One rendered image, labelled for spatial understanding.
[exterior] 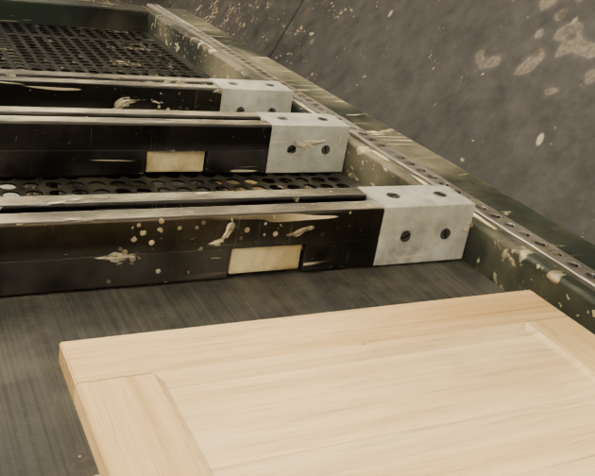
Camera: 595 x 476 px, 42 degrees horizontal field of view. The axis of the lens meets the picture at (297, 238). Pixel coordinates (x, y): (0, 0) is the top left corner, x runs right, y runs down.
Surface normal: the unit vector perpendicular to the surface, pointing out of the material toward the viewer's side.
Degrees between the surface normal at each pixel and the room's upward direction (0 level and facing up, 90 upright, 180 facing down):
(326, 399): 59
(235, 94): 90
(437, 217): 90
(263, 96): 90
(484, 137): 0
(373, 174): 31
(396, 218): 90
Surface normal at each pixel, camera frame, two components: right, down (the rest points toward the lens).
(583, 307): -0.88, 0.05
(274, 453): 0.15, -0.91
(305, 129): 0.44, 0.42
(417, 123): -0.68, -0.43
